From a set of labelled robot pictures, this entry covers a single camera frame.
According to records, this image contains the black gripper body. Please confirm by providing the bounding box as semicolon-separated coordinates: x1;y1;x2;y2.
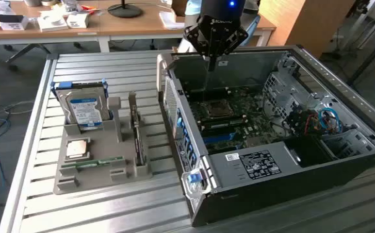
198;0;248;53

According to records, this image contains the black Nvidia graphics card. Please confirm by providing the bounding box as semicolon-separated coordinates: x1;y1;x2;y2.
129;91;150;167

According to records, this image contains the white paper stack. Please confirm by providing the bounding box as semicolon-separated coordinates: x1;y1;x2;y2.
160;11;186;30

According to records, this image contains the wooden office desk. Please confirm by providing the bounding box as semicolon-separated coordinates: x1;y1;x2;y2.
98;0;278;53
0;0;102;47

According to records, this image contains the black round lamp base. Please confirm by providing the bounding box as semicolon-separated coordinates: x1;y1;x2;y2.
108;0;144;19

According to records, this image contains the metal CPU socket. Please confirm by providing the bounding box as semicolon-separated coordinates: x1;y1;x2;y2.
204;100;236;118

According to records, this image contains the red orange packet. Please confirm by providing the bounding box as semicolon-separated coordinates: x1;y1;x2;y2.
81;6;104;16

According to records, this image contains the green motherboard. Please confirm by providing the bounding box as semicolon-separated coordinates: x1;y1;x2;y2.
188;87;292;156

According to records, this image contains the small white labelled box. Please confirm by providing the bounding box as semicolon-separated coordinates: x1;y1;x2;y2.
66;13;90;29

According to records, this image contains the green RAM stick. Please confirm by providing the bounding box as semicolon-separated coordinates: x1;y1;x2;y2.
61;156;126;168
202;118;246;129

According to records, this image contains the blue expansion slot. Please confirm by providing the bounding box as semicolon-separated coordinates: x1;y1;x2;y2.
202;134;238;144

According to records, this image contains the silver chipset heatsink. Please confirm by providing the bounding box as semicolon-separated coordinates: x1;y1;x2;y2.
246;137;268;148

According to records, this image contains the white box with roll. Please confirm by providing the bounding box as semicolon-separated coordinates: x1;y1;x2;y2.
38;11;70;33

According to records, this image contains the hard disk with blue caddy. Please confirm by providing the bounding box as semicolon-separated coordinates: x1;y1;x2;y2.
52;79;114;132

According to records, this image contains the black castor leg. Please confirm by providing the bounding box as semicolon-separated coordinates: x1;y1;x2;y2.
5;43;53;71

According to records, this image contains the grey power supply unit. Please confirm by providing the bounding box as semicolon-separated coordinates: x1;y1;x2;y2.
206;142;302;189

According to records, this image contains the white box with black lid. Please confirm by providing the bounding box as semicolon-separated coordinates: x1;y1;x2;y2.
0;14;30;32

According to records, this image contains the grey metal disk bay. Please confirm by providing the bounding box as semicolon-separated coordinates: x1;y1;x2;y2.
320;128;375;160

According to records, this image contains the grey printed parts rack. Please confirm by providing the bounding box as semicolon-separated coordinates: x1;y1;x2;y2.
53;96;156;195

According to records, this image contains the silver CPU chip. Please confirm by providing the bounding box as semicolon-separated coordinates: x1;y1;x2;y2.
68;140;89;157

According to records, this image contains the blue case latch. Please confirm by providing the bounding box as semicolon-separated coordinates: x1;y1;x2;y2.
188;171;209;185

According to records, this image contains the black open PC case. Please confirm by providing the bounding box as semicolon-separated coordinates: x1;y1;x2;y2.
157;44;375;228

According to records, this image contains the black cable bundle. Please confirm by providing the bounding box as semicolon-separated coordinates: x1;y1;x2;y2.
286;109;309;135

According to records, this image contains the black partition frame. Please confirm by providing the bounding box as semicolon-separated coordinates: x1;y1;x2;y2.
349;4;375;85

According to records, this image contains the orange wire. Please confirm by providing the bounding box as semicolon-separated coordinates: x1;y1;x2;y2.
308;114;321;133

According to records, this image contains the blue data wire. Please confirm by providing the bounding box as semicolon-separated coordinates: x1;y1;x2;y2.
318;108;344;133

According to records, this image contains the grey cable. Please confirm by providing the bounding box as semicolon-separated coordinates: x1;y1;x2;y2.
0;100;36;115

